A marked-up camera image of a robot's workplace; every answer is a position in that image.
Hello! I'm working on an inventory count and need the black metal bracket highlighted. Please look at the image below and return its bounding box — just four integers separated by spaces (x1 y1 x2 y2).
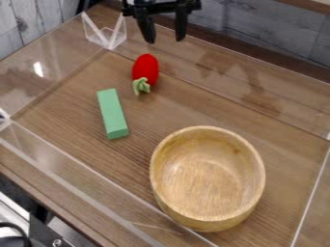
28 215 74 247

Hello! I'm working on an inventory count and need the wooden bowl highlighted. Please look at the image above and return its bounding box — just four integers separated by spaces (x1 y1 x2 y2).
149 125 265 233

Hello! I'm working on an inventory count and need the red plush strawberry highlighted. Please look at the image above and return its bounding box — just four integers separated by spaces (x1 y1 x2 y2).
130 54 158 95

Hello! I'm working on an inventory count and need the clear acrylic enclosure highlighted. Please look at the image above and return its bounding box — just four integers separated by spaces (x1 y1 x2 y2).
0 18 330 247

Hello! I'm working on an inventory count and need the clear acrylic corner bracket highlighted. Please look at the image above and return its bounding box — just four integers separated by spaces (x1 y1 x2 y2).
81 12 126 50

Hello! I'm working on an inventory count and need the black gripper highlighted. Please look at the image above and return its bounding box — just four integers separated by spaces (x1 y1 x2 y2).
121 0 201 43

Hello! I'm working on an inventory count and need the green rectangular block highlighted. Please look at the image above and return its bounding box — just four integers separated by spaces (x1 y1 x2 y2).
96 88 128 139

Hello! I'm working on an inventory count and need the black cable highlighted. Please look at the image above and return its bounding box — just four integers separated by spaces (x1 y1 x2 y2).
0 221 29 240

